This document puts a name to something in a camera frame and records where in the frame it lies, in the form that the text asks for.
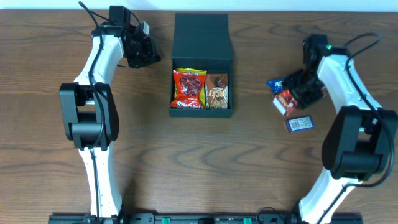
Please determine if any red Hello Panda box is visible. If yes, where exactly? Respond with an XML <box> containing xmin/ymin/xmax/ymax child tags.
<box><xmin>272</xmin><ymin>90</ymin><xmax>298</xmax><ymax>117</ymax></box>

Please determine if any blue cookie wrapper pack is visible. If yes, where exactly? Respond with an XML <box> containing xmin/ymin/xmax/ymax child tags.
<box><xmin>266</xmin><ymin>78</ymin><xmax>285</xmax><ymax>95</ymax></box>

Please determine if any small dark blue box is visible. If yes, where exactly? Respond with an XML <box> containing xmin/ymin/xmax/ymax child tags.
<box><xmin>285</xmin><ymin>116</ymin><xmax>315</xmax><ymax>133</ymax></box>

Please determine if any yellow Hacks candy bag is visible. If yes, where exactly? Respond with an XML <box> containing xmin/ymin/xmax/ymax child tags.
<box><xmin>174</xmin><ymin>68</ymin><xmax>208</xmax><ymax>109</ymax></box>

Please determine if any black gift box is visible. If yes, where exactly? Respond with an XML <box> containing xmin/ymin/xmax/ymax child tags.
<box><xmin>169</xmin><ymin>13</ymin><xmax>234</xmax><ymax>118</ymax></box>

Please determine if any brown Pocky snack box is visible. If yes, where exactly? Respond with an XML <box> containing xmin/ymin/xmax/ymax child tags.
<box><xmin>205</xmin><ymin>73</ymin><xmax>228</xmax><ymax>110</ymax></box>

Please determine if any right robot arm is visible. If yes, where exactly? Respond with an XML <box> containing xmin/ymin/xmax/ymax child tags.
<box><xmin>274</xmin><ymin>34</ymin><xmax>397</xmax><ymax>223</ymax></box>

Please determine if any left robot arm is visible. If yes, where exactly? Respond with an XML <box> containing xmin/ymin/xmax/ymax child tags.
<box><xmin>59</xmin><ymin>6</ymin><xmax>161</xmax><ymax>223</ymax></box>

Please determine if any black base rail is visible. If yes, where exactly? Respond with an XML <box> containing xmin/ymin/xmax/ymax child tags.
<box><xmin>48</xmin><ymin>212</ymin><xmax>364</xmax><ymax>224</ymax></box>

